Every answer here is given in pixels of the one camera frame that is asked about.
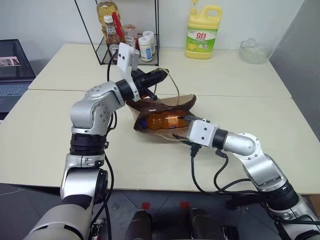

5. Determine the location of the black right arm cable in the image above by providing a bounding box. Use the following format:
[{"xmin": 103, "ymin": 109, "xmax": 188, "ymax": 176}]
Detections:
[{"xmin": 189, "ymin": 143, "xmax": 320, "ymax": 227}]

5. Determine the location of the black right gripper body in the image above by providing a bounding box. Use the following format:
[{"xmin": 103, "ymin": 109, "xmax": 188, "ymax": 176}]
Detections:
[{"xmin": 185, "ymin": 115, "xmax": 211, "ymax": 124}]

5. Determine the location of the dark laptop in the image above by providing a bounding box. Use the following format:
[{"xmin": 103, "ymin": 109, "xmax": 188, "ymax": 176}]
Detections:
[{"xmin": 0, "ymin": 38, "xmax": 36, "ymax": 121}]

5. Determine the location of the orange soda bottle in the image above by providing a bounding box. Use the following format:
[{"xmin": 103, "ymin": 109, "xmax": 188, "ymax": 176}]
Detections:
[{"xmin": 139, "ymin": 112, "xmax": 192, "ymax": 132}]

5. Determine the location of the red squeeze ketchup bottle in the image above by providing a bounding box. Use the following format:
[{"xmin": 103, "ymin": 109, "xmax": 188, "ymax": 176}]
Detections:
[{"xmin": 122, "ymin": 23, "xmax": 140, "ymax": 51}]

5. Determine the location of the yellow detergent bottle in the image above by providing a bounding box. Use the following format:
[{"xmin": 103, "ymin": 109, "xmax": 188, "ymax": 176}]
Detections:
[{"xmin": 184, "ymin": 0, "xmax": 224, "ymax": 61}]

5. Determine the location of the brown cardboard piece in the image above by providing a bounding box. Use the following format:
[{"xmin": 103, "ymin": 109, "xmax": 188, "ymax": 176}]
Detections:
[{"xmin": 305, "ymin": 194, "xmax": 320, "ymax": 219}]

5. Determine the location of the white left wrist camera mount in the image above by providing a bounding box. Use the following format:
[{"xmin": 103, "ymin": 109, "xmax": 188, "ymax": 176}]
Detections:
[{"xmin": 115, "ymin": 42, "xmax": 141, "ymax": 102}]

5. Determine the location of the dark rounded shape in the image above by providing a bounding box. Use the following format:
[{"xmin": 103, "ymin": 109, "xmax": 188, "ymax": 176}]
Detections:
[
  {"xmin": 124, "ymin": 209, "xmax": 154, "ymax": 240},
  {"xmin": 188, "ymin": 207, "xmax": 221, "ymax": 240}
]

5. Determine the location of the black wire rack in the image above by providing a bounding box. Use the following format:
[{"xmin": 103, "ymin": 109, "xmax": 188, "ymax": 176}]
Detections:
[{"xmin": 74, "ymin": 0, "xmax": 161, "ymax": 67}]

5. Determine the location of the cooking oil bottle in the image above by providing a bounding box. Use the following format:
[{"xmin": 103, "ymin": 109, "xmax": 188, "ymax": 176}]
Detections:
[{"xmin": 96, "ymin": 0, "xmax": 125, "ymax": 44}]

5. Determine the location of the glass ketchup bottle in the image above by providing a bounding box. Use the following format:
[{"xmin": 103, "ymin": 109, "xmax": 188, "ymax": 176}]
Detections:
[{"xmin": 103, "ymin": 15, "xmax": 126, "ymax": 64}]

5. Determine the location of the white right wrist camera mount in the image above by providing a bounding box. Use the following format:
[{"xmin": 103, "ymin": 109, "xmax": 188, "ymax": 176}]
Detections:
[{"xmin": 185, "ymin": 119, "xmax": 220, "ymax": 149}]

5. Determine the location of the clear glass bowl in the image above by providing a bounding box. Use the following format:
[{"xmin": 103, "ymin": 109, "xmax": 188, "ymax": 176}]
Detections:
[{"xmin": 239, "ymin": 37, "xmax": 272, "ymax": 66}]

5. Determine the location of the brown paper bag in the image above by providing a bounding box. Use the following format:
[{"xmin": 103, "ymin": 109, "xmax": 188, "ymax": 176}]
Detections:
[{"xmin": 125, "ymin": 67, "xmax": 197, "ymax": 146}]

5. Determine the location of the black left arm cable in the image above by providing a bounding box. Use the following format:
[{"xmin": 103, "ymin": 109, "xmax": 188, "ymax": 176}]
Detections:
[{"xmin": 92, "ymin": 48, "xmax": 122, "ymax": 240}]

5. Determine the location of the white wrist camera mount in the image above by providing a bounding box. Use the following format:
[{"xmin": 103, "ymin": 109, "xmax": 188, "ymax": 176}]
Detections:
[
  {"xmin": 185, "ymin": 119, "xmax": 220, "ymax": 149},
  {"xmin": 115, "ymin": 42, "xmax": 141, "ymax": 102}
]

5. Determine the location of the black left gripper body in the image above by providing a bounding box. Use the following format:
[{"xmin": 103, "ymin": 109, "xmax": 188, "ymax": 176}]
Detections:
[{"xmin": 131, "ymin": 69, "xmax": 164, "ymax": 99}]

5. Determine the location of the white seasoning jar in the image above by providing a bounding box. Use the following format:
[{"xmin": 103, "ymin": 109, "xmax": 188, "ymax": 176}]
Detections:
[
  {"xmin": 138, "ymin": 36, "xmax": 154, "ymax": 63},
  {"xmin": 142, "ymin": 30, "xmax": 157, "ymax": 55}
]

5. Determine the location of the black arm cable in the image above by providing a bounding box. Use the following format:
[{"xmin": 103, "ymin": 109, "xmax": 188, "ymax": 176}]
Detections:
[
  {"xmin": 189, "ymin": 143, "xmax": 320, "ymax": 227},
  {"xmin": 92, "ymin": 48, "xmax": 122, "ymax": 240}
]

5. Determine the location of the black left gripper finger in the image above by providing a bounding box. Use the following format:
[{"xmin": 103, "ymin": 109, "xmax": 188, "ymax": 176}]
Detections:
[
  {"xmin": 143, "ymin": 87, "xmax": 159, "ymax": 101},
  {"xmin": 149, "ymin": 67, "xmax": 171, "ymax": 82}
]

